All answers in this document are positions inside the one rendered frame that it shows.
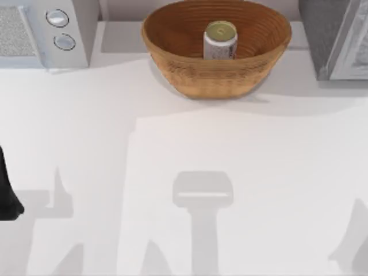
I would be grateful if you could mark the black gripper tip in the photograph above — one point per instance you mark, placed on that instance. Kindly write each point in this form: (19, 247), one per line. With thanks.
(7, 198)

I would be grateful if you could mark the pale microwave oven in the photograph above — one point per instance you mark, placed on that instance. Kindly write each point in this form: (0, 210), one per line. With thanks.
(77, 37)

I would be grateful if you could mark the microwave door with mesh window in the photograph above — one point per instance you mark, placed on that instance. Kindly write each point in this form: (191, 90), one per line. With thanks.
(17, 34)

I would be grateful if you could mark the brown woven basket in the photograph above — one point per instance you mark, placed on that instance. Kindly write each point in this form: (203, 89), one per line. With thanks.
(184, 74)

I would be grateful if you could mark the large round microwave knob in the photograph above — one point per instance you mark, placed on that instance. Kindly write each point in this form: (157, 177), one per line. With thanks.
(57, 17)

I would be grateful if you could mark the small round microwave knob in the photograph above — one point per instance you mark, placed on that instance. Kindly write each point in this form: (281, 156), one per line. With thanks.
(64, 41)

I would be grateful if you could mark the white can with gold top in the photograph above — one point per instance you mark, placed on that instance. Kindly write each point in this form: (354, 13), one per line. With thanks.
(220, 43)

